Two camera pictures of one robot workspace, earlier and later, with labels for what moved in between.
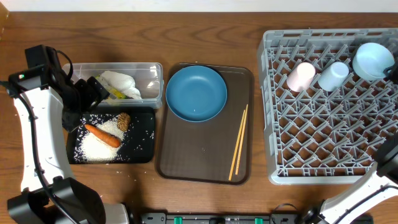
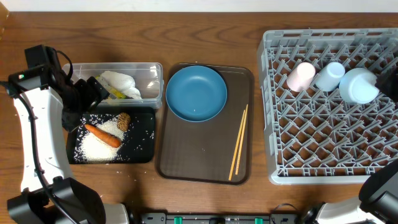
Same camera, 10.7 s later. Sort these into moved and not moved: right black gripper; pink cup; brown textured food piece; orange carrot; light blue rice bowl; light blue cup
Moved: light blue rice bowl; right black gripper
Not moved: brown textured food piece; pink cup; light blue cup; orange carrot
